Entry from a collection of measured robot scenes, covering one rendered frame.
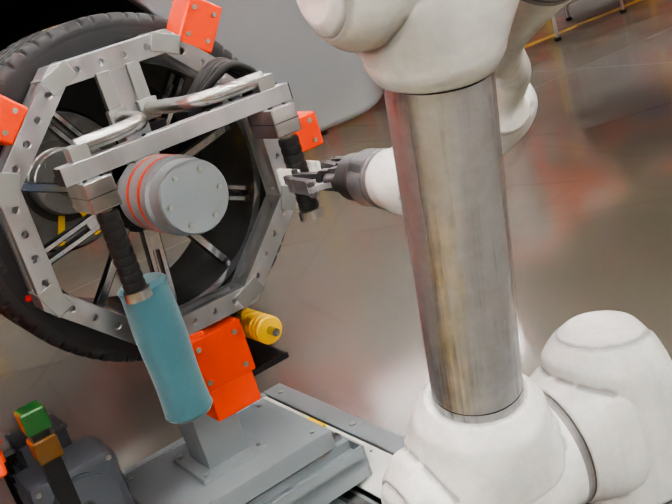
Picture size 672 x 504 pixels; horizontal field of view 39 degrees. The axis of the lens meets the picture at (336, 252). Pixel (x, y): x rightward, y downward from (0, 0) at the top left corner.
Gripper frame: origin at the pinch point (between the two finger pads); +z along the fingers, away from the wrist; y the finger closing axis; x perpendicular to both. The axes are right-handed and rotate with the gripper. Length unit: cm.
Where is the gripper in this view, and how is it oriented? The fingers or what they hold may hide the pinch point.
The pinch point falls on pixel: (299, 173)
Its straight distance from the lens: 162.7
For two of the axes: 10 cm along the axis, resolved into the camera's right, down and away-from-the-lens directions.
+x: -2.8, -9.1, -2.9
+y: 7.9, -3.9, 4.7
